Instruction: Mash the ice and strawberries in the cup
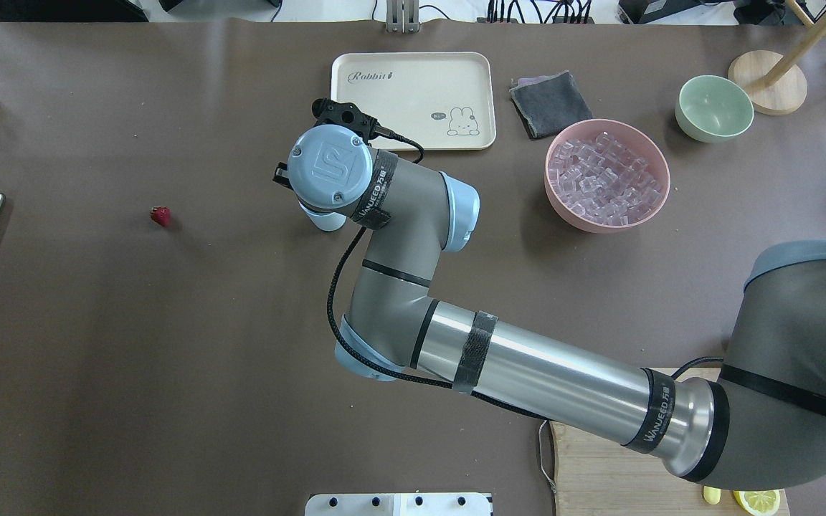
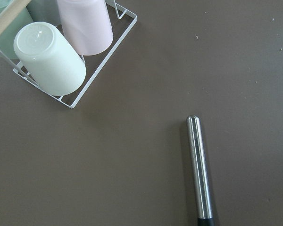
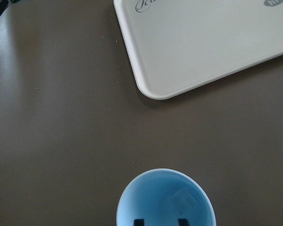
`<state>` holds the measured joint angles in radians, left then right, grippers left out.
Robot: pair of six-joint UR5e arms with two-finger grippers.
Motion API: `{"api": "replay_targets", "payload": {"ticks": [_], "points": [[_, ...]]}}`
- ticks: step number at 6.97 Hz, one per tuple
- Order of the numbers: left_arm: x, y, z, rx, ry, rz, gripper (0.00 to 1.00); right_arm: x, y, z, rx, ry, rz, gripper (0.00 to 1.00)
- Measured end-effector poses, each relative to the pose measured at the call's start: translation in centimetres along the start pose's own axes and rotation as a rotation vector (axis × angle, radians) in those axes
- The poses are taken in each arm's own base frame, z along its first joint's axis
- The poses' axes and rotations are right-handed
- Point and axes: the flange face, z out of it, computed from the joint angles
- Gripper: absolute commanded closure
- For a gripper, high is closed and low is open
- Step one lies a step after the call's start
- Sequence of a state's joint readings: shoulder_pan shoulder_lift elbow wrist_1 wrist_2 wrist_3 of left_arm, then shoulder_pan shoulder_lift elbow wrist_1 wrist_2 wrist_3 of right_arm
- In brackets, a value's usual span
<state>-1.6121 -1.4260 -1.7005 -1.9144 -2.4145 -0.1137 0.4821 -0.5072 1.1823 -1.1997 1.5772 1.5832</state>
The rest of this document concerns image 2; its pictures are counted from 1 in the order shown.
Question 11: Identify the steel muddler black tip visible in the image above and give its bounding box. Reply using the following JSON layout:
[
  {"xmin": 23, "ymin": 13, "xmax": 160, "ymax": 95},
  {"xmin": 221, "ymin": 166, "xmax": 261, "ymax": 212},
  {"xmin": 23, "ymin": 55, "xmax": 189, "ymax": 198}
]
[{"xmin": 187, "ymin": 115, "xmax": 215, "ymax": 226}]

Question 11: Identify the white upturned cup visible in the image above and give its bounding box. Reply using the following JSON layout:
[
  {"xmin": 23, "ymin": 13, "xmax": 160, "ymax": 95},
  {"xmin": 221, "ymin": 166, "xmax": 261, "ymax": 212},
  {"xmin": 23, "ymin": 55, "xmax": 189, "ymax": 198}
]
[{"xmin": 13, "ymin": 22, "xmax": 86, "ymax": 96}]

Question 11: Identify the pink upturned cup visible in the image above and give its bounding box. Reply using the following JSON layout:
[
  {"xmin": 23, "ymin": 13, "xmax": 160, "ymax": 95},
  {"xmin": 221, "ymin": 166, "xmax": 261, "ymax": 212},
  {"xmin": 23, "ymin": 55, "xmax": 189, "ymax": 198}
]
[{"xmin": 57, "ymin": 0, "xmax": 113, "ymax": 56}]

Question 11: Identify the grey upturned cup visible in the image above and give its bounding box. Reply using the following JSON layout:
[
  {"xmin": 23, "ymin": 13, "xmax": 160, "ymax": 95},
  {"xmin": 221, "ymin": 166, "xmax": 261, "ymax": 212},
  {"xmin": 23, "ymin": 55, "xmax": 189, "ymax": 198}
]
[{"xmin": 26, "ymin": 0, "xmax": 61, "ymax": 26}]

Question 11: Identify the green upturned cup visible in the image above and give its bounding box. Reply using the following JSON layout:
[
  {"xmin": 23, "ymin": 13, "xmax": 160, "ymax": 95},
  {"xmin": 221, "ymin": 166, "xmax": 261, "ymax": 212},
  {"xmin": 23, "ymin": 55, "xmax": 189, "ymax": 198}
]
[{"xmin": 0, "ymin": 0, "xmax": 33, "ymax": 60}]

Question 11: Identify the white wire cup rack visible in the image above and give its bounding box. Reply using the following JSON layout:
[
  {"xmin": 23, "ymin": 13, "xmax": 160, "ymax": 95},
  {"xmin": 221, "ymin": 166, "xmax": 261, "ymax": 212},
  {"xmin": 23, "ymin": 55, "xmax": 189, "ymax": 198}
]
[{"xmin": 0, "ymin": 0, "xmax": 137, "ymax": 109}]

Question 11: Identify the wooden rack handle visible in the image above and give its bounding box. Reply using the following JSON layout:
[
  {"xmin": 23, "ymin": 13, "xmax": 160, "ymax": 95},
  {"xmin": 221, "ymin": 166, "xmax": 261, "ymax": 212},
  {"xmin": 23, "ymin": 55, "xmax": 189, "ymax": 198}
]
[{"xmin": 0, "ymin": 0, "xmax": 31, "ymax": 35}]

